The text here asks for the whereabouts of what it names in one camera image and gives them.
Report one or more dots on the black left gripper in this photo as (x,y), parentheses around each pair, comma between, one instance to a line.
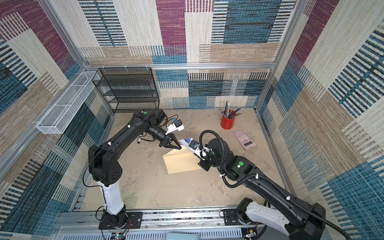
(166,139)

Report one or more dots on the white letter paper blue border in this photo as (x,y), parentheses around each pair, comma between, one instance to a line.
(186,143)

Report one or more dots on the tan manila envelope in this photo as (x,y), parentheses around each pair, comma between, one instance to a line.
(179,161)

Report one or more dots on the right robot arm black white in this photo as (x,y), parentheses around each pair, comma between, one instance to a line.
(300,219)

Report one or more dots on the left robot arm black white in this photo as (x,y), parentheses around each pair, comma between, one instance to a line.
(103,159)

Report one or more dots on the red pen cup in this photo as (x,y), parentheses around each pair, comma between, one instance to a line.
(227,123)

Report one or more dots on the pink calculator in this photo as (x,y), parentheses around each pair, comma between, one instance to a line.
(244,140)

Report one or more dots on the pens in red cup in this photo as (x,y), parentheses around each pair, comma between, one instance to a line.
(229,111)

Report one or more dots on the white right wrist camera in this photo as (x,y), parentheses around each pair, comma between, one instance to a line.
(199,150)

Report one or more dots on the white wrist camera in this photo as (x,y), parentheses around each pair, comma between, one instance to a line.
(199,150)
(175,126)

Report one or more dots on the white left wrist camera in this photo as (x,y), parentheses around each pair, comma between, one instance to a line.
(175,126)

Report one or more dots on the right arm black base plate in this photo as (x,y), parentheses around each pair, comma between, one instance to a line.
(231,218)

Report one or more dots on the black mesh wire shelf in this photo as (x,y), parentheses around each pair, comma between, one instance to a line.
(128,89)

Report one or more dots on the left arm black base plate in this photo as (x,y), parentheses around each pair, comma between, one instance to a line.
(125,221)

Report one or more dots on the white mesh wire basket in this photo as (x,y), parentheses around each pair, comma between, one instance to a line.
(60,115)

